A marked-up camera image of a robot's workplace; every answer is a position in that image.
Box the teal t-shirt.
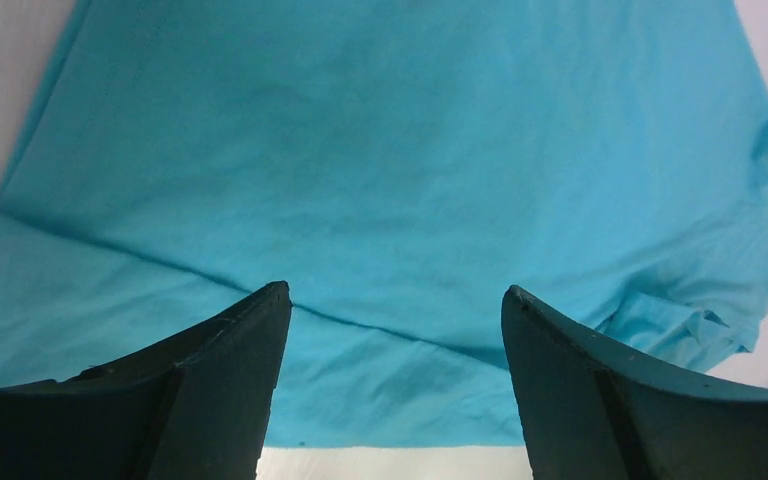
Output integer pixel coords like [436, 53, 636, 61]
[0, 1, 768, 447]

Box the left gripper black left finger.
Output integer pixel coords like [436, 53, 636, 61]
[0, 281, 292, 479]

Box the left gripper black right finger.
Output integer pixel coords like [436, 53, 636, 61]
[501, 286, 768, 479]

